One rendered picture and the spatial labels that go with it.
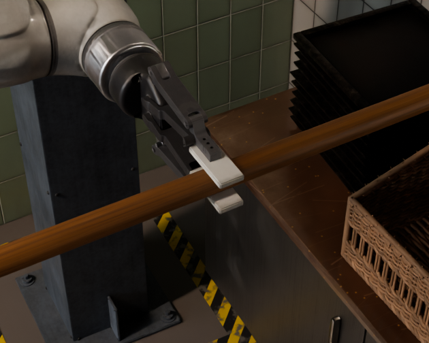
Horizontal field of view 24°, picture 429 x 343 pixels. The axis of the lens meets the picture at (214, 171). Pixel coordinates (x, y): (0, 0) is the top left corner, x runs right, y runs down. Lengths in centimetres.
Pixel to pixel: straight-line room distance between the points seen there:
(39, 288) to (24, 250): 156
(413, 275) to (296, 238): 30
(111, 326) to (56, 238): 145
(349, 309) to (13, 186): 117
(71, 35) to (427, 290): 74
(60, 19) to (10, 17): 7
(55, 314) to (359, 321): 95
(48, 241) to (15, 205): 171
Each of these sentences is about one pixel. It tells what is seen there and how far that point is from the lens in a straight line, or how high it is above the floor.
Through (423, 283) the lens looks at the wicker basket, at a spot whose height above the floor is 71.
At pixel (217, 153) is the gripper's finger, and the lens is 107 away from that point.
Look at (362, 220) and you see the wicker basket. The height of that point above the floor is 71.
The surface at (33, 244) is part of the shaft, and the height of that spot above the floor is 121.
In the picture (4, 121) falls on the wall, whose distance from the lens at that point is 253.
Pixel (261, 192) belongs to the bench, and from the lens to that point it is 195.
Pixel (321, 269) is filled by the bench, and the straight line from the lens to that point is 184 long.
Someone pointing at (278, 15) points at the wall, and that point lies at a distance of 276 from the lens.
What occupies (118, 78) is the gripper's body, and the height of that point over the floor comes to 122.
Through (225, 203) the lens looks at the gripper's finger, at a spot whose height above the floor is 118.
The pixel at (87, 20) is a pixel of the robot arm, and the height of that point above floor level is 124.
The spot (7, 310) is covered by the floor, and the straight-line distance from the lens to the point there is 255.
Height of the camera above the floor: 194
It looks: 43 degrees down
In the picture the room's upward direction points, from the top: straight up
